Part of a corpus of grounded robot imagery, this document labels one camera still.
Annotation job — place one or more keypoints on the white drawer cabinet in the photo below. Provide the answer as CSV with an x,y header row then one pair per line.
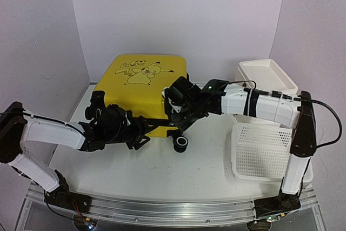
x,y
265,75

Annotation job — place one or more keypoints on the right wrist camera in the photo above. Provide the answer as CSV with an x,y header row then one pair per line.
x,y
174,98

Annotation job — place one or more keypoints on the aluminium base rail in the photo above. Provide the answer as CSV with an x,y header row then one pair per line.
x,y
186,214

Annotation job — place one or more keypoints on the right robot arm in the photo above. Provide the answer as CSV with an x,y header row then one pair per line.
x,y
185,103

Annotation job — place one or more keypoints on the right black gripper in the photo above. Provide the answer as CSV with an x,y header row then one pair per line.
x,y
181,122

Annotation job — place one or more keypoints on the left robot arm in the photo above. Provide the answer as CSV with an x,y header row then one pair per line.
x,y
19,127

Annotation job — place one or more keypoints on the yellow cartoon print suitcase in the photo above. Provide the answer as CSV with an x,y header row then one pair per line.
x,y
132,82

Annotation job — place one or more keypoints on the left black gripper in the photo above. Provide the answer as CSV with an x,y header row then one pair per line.
x,y
140,129

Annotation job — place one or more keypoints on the white perforated plastic basket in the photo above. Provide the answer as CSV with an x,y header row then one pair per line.
x,y
259,152

